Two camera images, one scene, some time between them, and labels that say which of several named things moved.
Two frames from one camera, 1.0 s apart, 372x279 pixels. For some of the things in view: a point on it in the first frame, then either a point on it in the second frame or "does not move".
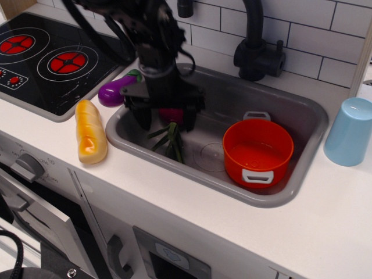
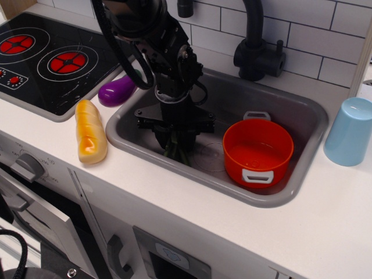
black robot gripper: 164,86 → 175,111
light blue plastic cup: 348,140 does not move
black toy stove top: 53,66 does not move
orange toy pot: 257,150 does not move
